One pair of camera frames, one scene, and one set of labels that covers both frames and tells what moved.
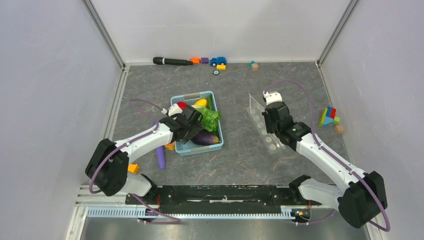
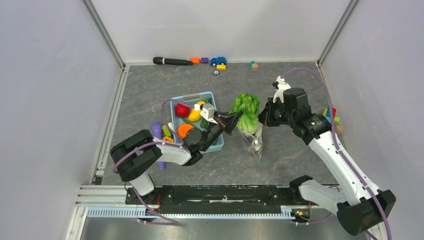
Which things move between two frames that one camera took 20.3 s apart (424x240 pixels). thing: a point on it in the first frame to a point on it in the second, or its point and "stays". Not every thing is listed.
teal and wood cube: (254, 66) stays
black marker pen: (159, 60) stays
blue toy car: (218, 60) stays
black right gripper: (269, 130) to (265, 116)
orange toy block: (195, 60) stays
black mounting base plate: (219, 199) stays
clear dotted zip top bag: (256, 114) to (255, 141)
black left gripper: (197, 126) to (227, 120)
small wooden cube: (339, 129) stays
